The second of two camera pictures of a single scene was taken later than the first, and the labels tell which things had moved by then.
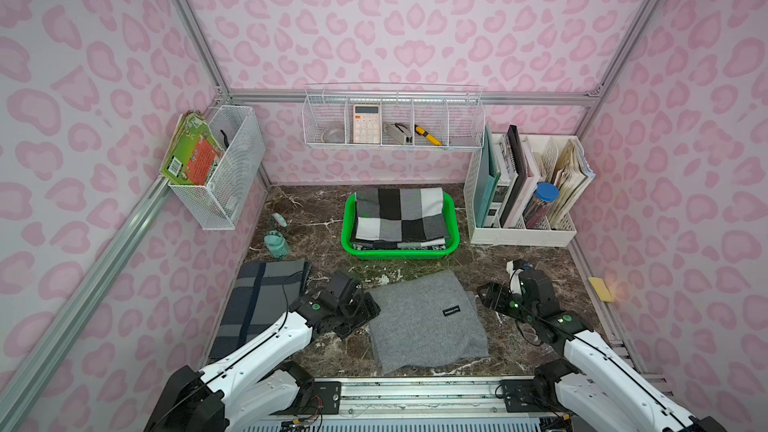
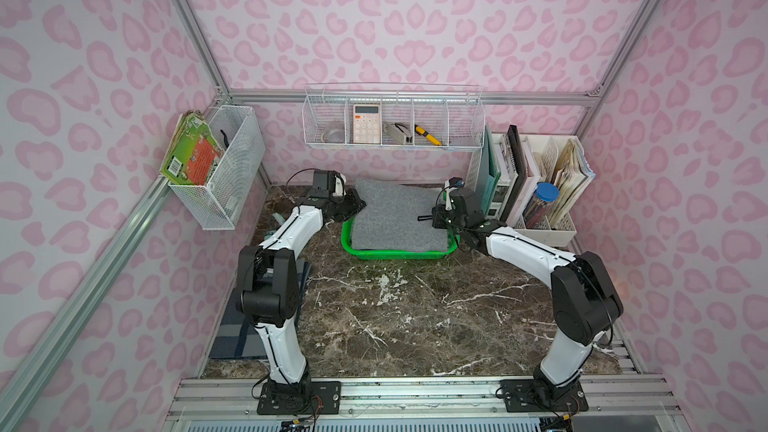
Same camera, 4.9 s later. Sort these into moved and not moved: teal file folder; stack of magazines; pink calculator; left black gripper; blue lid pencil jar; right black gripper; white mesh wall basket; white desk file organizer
Moved: left black gripper; right black gripper
Not moved: stack of magazines; pink calculator; white desk file organizer; blue lid pencil jar; white mesh wall basket; teal file folder
